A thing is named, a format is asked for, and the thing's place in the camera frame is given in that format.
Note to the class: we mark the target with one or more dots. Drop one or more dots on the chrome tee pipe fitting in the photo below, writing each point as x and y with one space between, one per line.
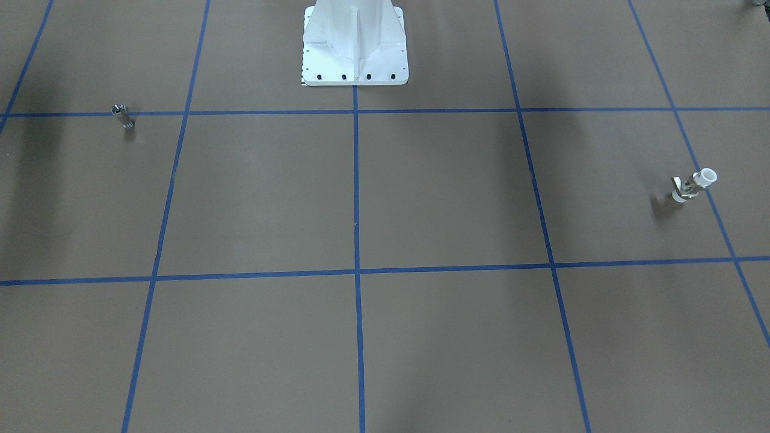
121 114

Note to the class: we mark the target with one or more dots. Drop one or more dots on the white PPR valve with metal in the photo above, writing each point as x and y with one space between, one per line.
688 188

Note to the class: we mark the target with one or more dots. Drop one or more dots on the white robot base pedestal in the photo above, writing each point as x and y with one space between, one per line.
354 43

